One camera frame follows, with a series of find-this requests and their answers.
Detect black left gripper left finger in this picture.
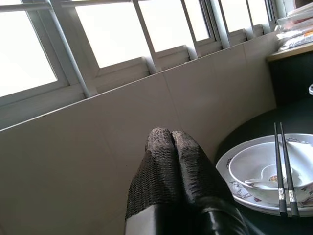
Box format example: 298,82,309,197
125,127,196,235

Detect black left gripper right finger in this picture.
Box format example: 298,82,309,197
174,130,250,235

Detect white framed window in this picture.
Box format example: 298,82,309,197
0,0,289,128

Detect black chopstick silver band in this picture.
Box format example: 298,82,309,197
273,122,289,217
279,121,300,218

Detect dark cabinet wooden top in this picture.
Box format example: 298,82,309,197
266,45,313,108

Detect white ceramic spoon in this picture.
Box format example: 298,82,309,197
245,178,272,190

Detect white plate line flower print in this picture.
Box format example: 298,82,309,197
216,133,313,218

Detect white ceramic bowl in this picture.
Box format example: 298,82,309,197
228,141,313,205

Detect round black table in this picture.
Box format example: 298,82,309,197
215,96,313,235

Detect white printed plastic package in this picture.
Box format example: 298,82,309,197
276,23,313,52

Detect clear plastic package pink contents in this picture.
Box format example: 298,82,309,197
285,0,313,25

